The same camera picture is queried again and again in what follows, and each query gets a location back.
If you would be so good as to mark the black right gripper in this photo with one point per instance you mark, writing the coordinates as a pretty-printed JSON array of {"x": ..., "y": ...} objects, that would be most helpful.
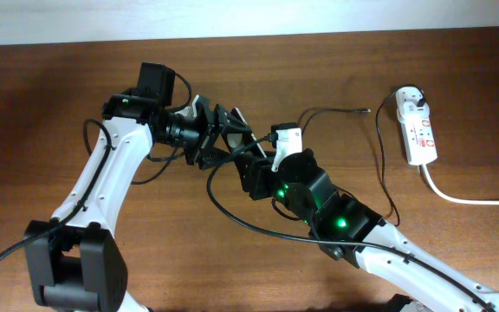
[{"x": 259, "y": 172}]

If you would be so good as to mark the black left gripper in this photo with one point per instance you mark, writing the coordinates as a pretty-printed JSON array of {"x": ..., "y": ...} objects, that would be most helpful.
[{"x": 209, "y": 126}]

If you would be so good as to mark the black smartphone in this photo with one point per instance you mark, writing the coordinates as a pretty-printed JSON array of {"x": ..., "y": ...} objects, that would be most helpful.
[{"x": 249, "y": 136}]

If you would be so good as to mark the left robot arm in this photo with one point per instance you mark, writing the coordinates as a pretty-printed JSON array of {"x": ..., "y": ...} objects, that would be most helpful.
[{"x": 73, "y": 260}]

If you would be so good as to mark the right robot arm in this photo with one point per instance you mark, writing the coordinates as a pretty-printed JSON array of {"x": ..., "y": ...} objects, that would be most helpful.
[{"x": 346, "y": 229}]

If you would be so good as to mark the white USB charger adapter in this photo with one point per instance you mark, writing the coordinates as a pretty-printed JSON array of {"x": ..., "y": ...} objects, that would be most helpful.
[{"x": 411, "y": 104}]

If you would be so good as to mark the white power strip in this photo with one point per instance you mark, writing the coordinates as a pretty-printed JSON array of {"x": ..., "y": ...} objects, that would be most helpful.
[{"x": 419, "y": 142}]

